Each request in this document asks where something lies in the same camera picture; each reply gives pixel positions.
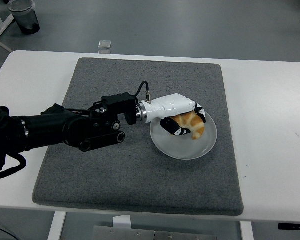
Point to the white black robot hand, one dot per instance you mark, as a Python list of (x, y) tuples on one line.
[(170, 105)]

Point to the golden croissant bread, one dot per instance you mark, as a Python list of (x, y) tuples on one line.
[(195, 125)]

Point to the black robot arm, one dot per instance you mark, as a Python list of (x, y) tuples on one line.
[(52, 125)]

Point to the round grey plate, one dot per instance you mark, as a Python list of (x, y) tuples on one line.
[(185, 148)]

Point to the grey felt mat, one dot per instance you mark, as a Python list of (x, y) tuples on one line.
[(137, 180)]

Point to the silver floor socket box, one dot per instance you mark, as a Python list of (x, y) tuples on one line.
[(105, 44)]

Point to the white table leg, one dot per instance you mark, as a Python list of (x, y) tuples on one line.
[(246, 231), (56, 225)]

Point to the black bin with plastic liner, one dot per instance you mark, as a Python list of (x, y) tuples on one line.
[(27, 21)]

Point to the black table control panel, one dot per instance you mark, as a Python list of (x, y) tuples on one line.
[(293, 226)]

